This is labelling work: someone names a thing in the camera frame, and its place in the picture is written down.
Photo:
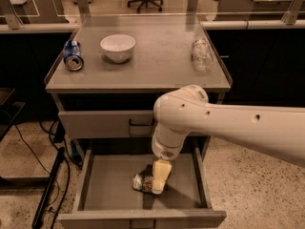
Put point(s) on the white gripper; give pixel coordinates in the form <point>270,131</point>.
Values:
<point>163,150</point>

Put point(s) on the green 7up can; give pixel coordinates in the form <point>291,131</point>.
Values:
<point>142,183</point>

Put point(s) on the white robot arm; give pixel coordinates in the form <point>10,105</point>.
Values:
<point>274,131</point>

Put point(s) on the open middle drawer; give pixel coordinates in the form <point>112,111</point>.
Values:
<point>105,198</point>

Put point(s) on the closed top drawer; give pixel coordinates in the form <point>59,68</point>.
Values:
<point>105,124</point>

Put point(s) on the grey drawer cabinet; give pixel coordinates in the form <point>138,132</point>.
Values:
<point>160,62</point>

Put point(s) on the blue soda can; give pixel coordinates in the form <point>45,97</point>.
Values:
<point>72,55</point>

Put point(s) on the clear plastic bottle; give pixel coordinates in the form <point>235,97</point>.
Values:
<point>201,55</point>

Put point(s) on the black floor bar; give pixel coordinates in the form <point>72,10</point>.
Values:
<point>38,218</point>

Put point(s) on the white bowl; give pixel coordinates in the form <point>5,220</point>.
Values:
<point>118,47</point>

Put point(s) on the black top drawer handle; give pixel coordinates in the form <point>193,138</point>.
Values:
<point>148,124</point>

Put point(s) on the black drawer handle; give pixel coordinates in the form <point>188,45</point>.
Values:
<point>148,124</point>
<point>142,224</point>

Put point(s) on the black middle drawer handle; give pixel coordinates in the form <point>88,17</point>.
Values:
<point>142,224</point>

